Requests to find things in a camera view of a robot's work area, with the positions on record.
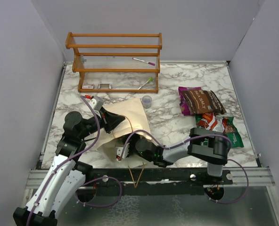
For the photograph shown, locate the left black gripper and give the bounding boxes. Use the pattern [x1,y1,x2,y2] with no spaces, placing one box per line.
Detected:
[79,106,126,139]

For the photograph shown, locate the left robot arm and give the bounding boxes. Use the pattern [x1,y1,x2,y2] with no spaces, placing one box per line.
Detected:
[13,109,125,226]

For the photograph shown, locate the wooden two-tier shelf rack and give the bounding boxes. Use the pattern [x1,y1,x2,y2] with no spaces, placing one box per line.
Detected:
[65,32,163,93]

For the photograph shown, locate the red white matchbox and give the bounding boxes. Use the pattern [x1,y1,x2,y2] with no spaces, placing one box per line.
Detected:
[82,84,94,89]

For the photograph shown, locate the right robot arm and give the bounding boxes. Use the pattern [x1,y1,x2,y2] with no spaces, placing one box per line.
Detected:
[117,128,232,184]

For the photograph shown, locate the pink capped white marker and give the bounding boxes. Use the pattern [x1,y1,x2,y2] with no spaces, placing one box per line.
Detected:
[132,57,156,66]

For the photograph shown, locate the red Doritos bag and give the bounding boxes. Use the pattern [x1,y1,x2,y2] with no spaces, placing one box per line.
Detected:
[197,113,225,133]

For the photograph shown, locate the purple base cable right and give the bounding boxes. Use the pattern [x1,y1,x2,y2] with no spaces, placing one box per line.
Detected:
[207,159,250,204]

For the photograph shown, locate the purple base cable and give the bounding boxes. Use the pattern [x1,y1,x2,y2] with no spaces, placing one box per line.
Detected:
[207,159,250,204]
[75,175,123,208]

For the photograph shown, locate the purple snack bag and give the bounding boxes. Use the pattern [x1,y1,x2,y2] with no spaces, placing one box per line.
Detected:
[178,87,201,116]

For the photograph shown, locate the green capped white marker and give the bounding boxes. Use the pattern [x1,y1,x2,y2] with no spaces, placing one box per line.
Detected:
[138,77,153,90]

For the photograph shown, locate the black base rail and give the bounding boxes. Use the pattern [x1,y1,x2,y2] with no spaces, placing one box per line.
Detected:
[77,168,232,200]

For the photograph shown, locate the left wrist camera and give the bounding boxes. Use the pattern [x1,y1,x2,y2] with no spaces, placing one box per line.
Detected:
[84,95,104,111]

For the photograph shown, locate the green snack bag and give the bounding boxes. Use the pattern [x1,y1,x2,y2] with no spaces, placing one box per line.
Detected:
[195,114,244,148]

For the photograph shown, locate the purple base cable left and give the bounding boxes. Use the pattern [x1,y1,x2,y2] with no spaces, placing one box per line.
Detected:
[75,175,123,208]

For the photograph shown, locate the beige paper bag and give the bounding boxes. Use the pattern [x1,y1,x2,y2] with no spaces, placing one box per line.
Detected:
[95,98,150,168]

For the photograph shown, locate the brown sea salt chip bag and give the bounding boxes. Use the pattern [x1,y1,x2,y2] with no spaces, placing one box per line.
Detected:
[181,89,226,114]

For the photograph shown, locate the small clear plastic cup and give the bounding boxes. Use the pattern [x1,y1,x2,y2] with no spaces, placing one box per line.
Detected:
[141,96,152,109]

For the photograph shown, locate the open small cardboard box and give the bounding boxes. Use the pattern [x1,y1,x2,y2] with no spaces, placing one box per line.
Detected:
[98,83,112,89]

